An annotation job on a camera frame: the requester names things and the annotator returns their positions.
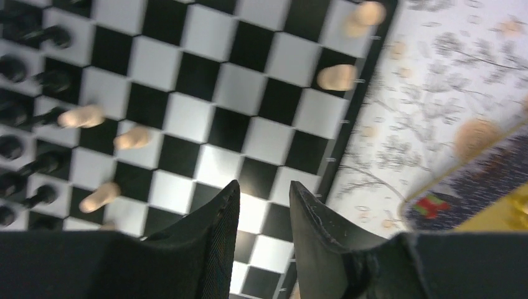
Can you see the gold tin box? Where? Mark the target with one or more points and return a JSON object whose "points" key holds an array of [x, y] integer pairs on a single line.
{"points": [[488, 191]]}

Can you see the black white chess board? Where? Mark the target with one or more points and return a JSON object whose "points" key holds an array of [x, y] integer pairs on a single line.
{"points": [[227, 89]]}

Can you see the white chess piece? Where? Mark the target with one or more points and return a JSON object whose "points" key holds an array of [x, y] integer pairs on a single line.
{"points": [[82, 117], [136, 137], [102, 196], [340, 77]]}

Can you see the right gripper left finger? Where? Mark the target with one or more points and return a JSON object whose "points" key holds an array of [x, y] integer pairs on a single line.
{"points": [[192, 258]]}

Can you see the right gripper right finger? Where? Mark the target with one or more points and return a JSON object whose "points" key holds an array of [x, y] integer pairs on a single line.
{"points": [[338, 259]]}

